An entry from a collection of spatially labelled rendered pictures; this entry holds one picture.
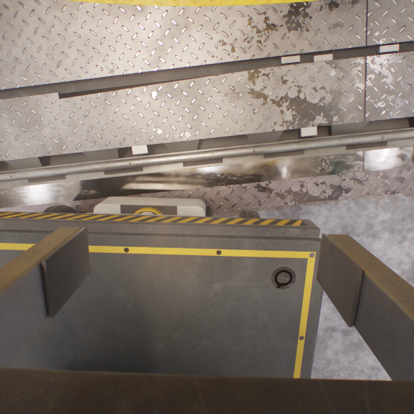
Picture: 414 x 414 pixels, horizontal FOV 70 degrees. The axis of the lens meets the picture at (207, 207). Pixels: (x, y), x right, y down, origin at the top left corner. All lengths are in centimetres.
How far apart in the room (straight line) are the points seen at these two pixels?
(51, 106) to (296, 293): 73
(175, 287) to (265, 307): 17
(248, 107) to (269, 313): 49
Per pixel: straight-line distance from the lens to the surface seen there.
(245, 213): 73
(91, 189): 88
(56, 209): 81
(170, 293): 57
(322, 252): 16
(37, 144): 93
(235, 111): 80
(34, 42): 93
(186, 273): 54
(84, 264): 17
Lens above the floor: 80
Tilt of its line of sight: 75 degrees down
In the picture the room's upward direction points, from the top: 176 degrees counter-clockwise
